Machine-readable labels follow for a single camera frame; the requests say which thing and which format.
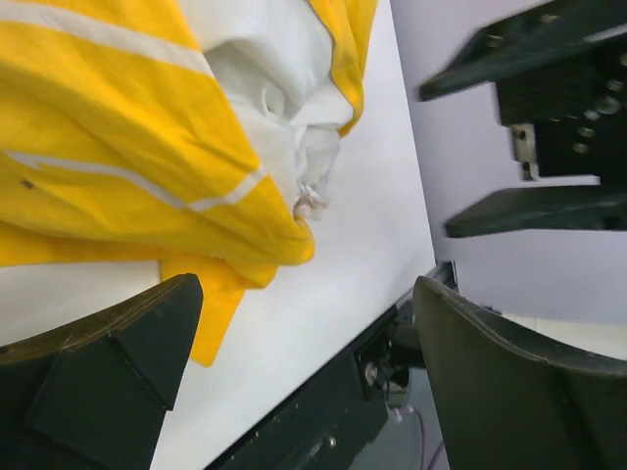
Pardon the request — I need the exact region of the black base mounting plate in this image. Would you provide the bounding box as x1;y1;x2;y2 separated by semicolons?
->
209;296;446;469

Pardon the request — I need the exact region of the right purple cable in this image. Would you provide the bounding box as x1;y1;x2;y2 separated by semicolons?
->
386;405;447;470

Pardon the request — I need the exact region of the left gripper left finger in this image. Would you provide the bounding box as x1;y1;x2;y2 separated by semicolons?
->
1;274;203;469

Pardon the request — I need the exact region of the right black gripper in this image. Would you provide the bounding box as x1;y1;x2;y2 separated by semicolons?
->
418;1;626;239

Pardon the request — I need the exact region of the yellow printed pillowcase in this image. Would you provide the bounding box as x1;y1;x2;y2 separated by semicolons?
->
1;1;377;366

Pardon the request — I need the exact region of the white pillow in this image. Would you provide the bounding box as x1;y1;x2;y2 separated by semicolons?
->
179;1;354;218

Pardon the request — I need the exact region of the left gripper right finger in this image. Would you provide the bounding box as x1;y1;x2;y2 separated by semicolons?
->
413;277;626;469

